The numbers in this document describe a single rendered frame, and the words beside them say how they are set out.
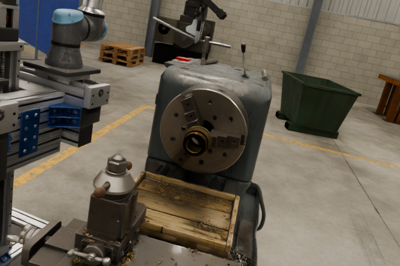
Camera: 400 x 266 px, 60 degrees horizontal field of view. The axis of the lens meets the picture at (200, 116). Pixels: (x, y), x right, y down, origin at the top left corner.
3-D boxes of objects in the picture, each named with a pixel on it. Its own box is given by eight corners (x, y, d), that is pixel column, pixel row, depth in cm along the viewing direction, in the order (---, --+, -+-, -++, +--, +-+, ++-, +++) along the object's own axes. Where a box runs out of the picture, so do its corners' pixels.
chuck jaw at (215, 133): (213, 125, 124) (246, 131, 123) (211, 138, 126) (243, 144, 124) (208, 134, 114) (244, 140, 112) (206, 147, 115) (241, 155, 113)
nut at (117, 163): (111, 164, 69) (112, 148, 68) (129, 169, 68) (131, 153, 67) (101, 172, 65) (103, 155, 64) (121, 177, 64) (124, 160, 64)
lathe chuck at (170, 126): (155, 144, 137) (184, 71, 128) (227, 178, 134) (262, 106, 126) (147, 151, 128) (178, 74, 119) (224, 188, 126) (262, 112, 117)
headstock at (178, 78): (175, 121, 203) (187, 55, 193) (255, 140, 197) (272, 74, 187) (140, 155, 146) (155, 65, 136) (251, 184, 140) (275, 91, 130)
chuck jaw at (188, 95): (194, 124, 126) (182, 94, 124) (206, 120, 124) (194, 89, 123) (187, 133, 115) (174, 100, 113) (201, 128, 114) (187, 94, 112)
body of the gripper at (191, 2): (186, 16, 141) (192, -14, 138) (206, 21, 140) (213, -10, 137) (182, 16, 134) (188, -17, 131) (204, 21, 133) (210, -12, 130)
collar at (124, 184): (104, 172, 72) (106, 159, 71) (140, 181, 71) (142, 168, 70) (84, 188, 64) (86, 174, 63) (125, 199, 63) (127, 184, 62)
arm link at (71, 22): (43, 38, 142) (46, 5, 138) (66, 39, 154) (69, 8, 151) (66, 44, 138) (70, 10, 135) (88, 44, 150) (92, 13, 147)
